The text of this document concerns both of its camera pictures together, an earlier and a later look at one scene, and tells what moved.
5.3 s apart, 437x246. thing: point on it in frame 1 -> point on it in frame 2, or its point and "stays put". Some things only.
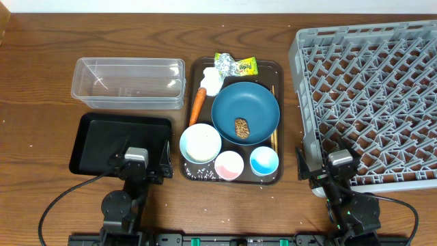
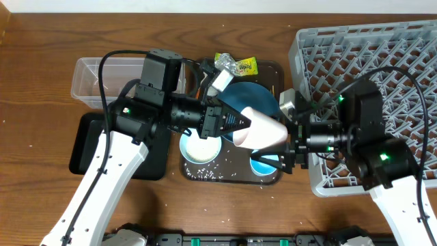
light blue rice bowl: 200,143 stays put
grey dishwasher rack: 373,87 stays put
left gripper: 158,178 -> 212,117
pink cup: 229,165 -> 263,132
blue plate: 248,100 stays put
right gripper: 318,177 -> 298,143
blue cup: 263,161 stays put
